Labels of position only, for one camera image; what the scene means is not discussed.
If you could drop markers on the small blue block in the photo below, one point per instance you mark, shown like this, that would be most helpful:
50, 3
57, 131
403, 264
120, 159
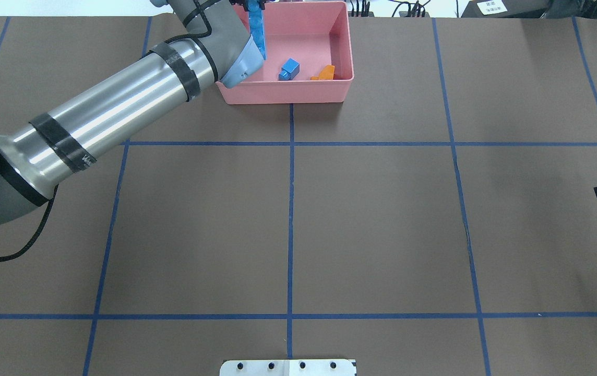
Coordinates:
289, 70

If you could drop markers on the long blue block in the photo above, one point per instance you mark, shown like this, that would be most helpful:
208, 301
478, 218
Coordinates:
256, 22

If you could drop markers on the pink plastic box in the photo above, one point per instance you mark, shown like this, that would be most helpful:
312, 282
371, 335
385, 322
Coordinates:
315, 34

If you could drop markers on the orange block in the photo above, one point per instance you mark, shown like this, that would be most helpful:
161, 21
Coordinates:
327, 73

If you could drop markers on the white mounting plate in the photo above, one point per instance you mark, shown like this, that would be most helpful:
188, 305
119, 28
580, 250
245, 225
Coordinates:
289, 367

